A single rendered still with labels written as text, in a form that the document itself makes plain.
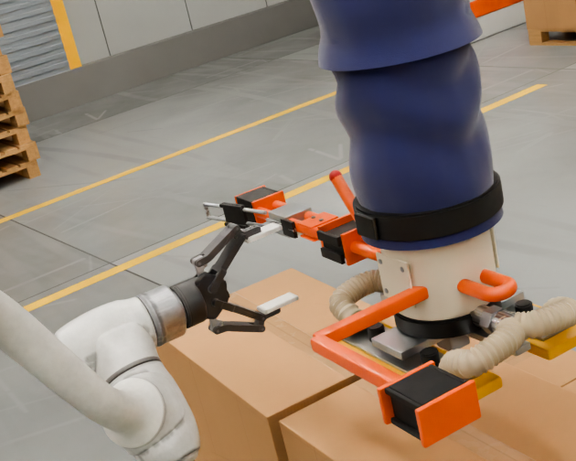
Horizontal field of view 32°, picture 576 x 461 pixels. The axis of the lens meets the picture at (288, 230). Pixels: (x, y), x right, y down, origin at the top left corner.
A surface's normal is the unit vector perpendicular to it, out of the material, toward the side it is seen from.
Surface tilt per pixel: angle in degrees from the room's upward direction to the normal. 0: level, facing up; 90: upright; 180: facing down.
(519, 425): 0
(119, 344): 50
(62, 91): 90
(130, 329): 54
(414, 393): 0
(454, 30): 66
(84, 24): 90
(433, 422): 90
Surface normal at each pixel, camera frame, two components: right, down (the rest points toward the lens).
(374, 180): -0.64, 0.40
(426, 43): 0.15, -0.09
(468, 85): 0.49, -0.16
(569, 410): -0.21, -0.92
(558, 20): -0.81, 0.36
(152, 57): 0.57, 0.16
